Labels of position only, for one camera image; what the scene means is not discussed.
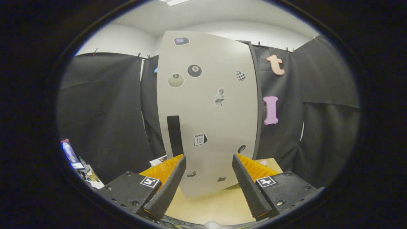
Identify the green pink plush toy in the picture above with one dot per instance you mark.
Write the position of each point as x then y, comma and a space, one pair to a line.
264, 163

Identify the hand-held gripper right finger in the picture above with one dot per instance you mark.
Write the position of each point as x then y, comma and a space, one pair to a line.
249, 190

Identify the black backdrop cloth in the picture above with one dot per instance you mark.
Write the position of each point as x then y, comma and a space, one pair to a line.
105, 111

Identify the blue printed box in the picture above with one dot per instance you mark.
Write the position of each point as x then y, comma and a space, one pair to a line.
70, 152

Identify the long ceiling light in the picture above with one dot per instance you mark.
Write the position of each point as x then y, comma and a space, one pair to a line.
175, 2

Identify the grey shoe cabinet door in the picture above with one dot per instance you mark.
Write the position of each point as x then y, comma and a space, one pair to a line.
206, 121

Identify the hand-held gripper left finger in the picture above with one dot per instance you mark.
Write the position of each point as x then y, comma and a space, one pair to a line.
168, 190

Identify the white book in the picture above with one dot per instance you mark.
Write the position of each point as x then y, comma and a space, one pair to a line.
158, 161

